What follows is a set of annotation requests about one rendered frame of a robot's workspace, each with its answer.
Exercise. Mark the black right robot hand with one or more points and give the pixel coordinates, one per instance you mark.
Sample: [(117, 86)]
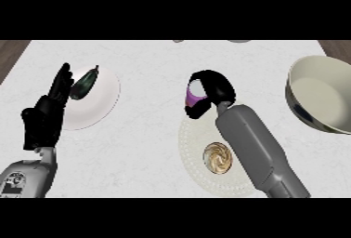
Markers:
[(219, 85)]

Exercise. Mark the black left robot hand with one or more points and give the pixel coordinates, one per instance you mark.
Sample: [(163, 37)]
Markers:
[(45, 117)]

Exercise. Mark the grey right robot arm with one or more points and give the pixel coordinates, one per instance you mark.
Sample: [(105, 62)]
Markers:
[(259, 152)]

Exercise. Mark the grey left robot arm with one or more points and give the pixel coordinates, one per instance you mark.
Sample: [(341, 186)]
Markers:
[(29, 176)]

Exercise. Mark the cream bowl with dark rim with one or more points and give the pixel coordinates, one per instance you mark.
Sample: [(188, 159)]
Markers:
[(321, 94)]

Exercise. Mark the white round lace placemat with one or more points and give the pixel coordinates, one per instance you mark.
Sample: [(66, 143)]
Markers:
[(210, 161)]

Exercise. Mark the white round plate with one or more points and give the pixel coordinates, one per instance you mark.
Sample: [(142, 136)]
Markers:
[(94, 100)]

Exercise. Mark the dark green zucchini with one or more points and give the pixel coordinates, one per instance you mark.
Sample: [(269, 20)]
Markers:
[(85, 83)]

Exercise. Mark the swirled brown cupcake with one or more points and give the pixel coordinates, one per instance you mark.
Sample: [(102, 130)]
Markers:
[(217, 158)]

